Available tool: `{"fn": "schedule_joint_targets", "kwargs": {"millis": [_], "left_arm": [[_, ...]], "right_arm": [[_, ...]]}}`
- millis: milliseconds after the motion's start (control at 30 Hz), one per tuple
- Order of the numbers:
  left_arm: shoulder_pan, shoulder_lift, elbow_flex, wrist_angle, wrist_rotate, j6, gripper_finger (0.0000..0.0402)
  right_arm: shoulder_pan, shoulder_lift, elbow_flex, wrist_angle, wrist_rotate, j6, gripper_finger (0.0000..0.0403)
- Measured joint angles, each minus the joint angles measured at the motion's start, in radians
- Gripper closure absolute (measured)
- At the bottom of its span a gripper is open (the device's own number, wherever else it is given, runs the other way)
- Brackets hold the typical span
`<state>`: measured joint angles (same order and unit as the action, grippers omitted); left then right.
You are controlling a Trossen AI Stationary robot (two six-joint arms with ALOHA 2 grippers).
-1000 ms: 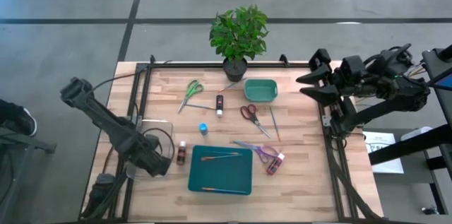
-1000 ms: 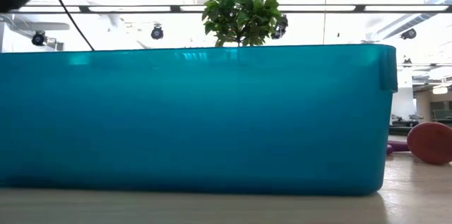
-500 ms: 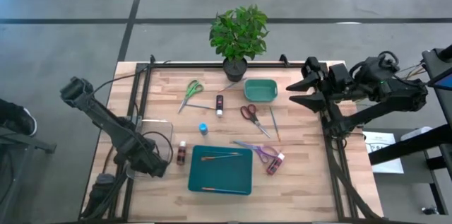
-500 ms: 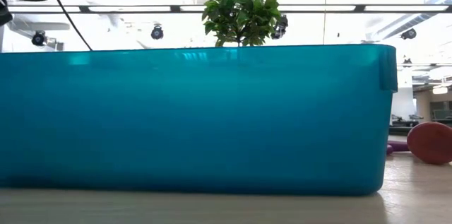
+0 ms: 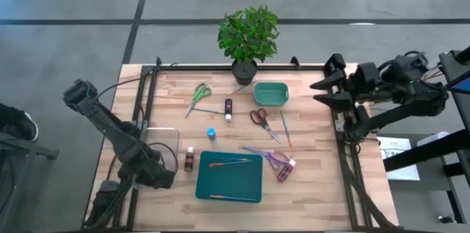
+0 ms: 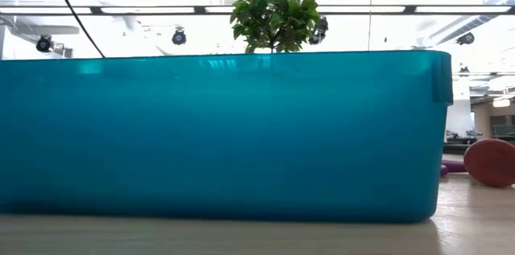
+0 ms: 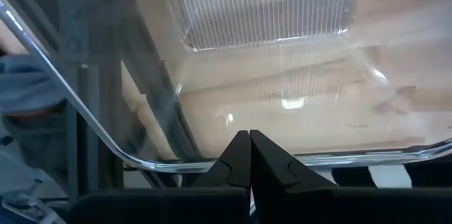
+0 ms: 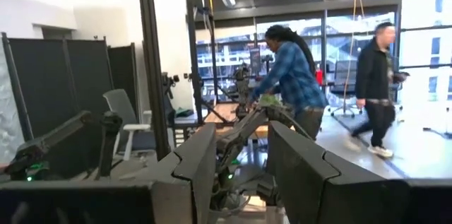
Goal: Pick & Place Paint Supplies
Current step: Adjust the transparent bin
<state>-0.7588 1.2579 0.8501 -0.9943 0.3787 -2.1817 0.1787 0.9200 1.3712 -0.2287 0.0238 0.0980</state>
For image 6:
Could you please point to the large teal plastic tray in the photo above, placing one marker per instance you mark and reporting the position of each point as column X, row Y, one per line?
column 201, row 134

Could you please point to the black ceiling spotlight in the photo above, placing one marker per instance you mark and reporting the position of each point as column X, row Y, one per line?
column 320, row 30
column 466, row 38
column 44, row 44
column 179, row 37

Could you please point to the long ceiling light rail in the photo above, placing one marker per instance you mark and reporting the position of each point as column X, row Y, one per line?
column 161, row 9

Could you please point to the green potted plant black pot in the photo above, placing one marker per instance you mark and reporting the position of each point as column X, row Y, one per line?
column 273, row 13

